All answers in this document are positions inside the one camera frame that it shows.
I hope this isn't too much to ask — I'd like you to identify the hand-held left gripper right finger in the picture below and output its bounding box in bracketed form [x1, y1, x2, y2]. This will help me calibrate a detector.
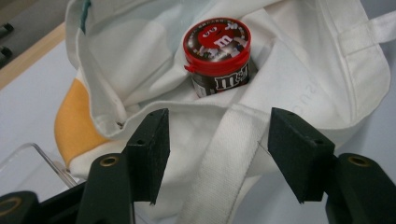
[267, 106, 396, 224]

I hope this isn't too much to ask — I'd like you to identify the red lidded candy jar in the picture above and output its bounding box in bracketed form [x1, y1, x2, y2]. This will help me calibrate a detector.
[182, 17, 253, 99]

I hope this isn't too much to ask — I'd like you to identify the clear plastic container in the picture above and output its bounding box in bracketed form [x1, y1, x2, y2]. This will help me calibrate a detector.
[0, 142, 79, 224]

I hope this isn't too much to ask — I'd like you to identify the white patterned canvas tote bag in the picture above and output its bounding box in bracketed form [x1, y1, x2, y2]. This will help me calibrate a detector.
[53, 0, 396, 224]

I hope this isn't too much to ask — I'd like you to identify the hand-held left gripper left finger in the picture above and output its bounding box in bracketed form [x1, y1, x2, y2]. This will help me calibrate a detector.
[76, 107, 172, 224]

